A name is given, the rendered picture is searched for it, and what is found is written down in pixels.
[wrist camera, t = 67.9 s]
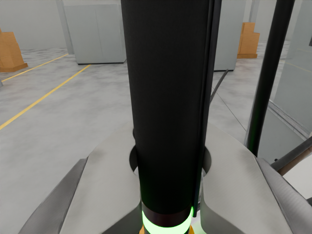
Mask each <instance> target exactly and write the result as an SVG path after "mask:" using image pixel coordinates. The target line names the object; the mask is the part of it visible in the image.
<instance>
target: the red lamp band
mask: <svg viewBox="0 0 312 234"><path fill-rule="evenodd" d="M192 202H193V196H192V200H191V202H190V203H189V205H188V206H187V207H186V208H185V209H183V210H182V211H180V212H177V213H173V214H161V213H157V212H155V211H153V210H151V209H150V208H148V207H147V206H146V205H145V204H144V202H143V201H142V208H143V213H144V215H145V216H146V218H147V219H148V220H149V221H151V222H152V223H154V224H156V225H158V226H162V227H173V226H176V225H179V224H181V223H182V222H184V221H185V220H186V219H187V218H188V217H189V215H190V213H191V210H192Z"/></svg>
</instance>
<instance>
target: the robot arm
mask: <svg viewBox="0 0 312 234"><path fill-rule="evenodd" d="M137 166H138V165H137V152H136V143H135V134H134V125H133V120H131V121H129V122H128V123H127V124H125V125H124V126H123V127H121V128H120V129H118V130H117V131H115V132H114V133H113V134H111V135H110V136H108V137H107V138H106V139H105V140H103V141H102V142H101V143H100V144H99V145H98V146H97V147H96V148H95V149H94V150H93V151H92V152H91V153H90V154H89V155H88V156H87V157H86V158H85V159H79V161H78V162H77V163H76V164H75V165H74V166H73V167H72V169H71V170H70V171H69V172H68V173H67V174H66V175H65V177H64V178H63V179H62V180H61V181H60V182H59V183H58V185H57V186H56V187H55V188H54V189H53V190H52V191H51V193H50V194H49V195H48V196H47V197H46V198H45V199H44V200H43V201H42V202H41V204H40V205H39V206H38V207H37V208H36V209H35V211H34V212H33V213H32V215H31V216H30V217H29V219H28V220H27V221H26V223H25V224H24V226H23V227H22V229H21V230H20V231H19V233H18V234H137V233H138V232H139V231H140V230H141V229H142V227H143V208H142V198H141V189H140V180H139V178H138V176H137V175H136V174H135V173H134V171H135V169H136V168H137ZM202 168H203V169H204V171H205V172H206V175H205V176H204V178H203V183H202V190H201V201H200V219H201V227H202V229H203V231H204V232H205V233H206V234H312V204H310V203H309V202H308V201H307V200H306V199H305V198H304V197H303V196H302V195H301V194H300V193H299V192H298V191H297V190H296V189H295V188H294V187H293V186H292V185H291V184H290V183H289V182H288V181H287V180H286V179H285V178H284V177H283V176H281V175H280V174H279V173H278V172H277V171H276V170H275V169H274V168H273V167H272V166H271V165H270V164H269V163H268V162H267V161H266V160H265V159H264V158H257V157H256V156H255V155H254V154H253V153H252V152H251V151H250V150H248V149H247V148H246V147H245V146H244V145H243V144H241V143H240V142H239V141H238V140H236V139H235V138H234V137H232V136H231V135H229V134H228V133H226V132H224V131H223V130H221V129H220V128H218V127H216V126H215V125H213V124H212V123H210V122H209V121H208V125H207V133H206V141H205V149H204V157H203V165H202Z"/></svg>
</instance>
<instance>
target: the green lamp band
mask: <svg viewBox="0 0 312 234"><path fill-rule="evenodd" d="M191 213H192V211H191ZM191 213H190V215H189V217H188V219H187V220H186V221H185V222H184V223H182V224H181V225H179V226H177V227H172V228H163V227H158V226H156V225H154V224H152V223H151V222H150V221H148V220H147V218H146V217H145V215H144V213H143V222H144V225H145V227H146V229H147V230H148V231H149V232H150V233H151V234H184V233H185V232H186V231H187V229H188V228H189V226H190V222H191Z"/></svg>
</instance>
